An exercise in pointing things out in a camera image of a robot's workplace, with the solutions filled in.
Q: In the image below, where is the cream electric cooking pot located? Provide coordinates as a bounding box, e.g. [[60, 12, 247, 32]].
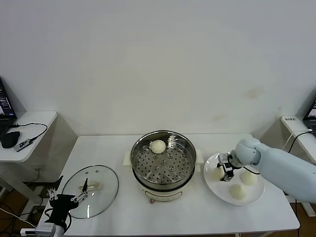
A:
[[122, 149, 203, 205]]

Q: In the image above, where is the white steamed baozi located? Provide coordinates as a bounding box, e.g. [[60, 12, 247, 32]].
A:
[[212, 167, 227, 180], [240, 172, 258, 186], [150, 140, 166, 154], [229, 184, 248, 200]]

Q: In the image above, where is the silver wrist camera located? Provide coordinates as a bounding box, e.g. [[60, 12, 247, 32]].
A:
[[218, 153, 234, 165], [21, 223, 56, 235]]

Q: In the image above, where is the black laptop with bright screen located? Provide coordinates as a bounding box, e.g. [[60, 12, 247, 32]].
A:
[[302, 97, 316, 138]]

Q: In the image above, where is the white side table with mouse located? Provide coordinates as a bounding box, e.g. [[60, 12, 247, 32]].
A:
[[0, 111, 79, 205]]

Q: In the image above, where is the white flat cable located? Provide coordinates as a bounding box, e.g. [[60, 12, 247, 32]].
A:
[[281, 128, 312, 152]]

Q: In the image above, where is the black laptop with dark screen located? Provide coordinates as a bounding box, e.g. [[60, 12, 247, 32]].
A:
[[0, 76, 17, 141]]

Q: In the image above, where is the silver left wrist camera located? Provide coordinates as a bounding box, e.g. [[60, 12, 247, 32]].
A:
[[21, 223, 56, 235]]

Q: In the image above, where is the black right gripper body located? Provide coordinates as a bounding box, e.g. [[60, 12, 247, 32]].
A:
[[223, 156, 236, 180]]

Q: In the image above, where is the white side table with label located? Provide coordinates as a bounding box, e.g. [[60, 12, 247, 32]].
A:
[[256, 115, 316, 218]]

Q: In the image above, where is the thin black usb cable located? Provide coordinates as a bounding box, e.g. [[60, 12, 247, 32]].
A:
[[9, 122, 48, 143]]

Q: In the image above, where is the black computer mouse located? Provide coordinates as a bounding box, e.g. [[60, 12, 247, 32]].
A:
[[1, 131, 20, 149]]

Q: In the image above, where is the glass lid with cream handle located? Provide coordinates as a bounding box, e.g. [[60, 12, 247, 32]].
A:
[[61, 164, 119, 219]]

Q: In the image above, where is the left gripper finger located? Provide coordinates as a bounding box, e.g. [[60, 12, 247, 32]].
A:
[[47, 175, 64, 200], [71, 177, 89, 203]]

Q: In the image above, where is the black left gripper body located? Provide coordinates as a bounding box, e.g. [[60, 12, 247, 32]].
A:
[[46, 194, 78, 227]]

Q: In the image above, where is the white round plate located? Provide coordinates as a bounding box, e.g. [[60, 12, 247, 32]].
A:
[[203, 152, 265, 206]]

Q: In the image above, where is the perforated stainless steamer basket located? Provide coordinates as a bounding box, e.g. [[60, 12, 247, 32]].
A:
[[130, 130, 198, 186]]

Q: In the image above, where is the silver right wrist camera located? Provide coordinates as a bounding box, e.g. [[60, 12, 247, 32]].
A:
[[218, 153, 234, 165]]

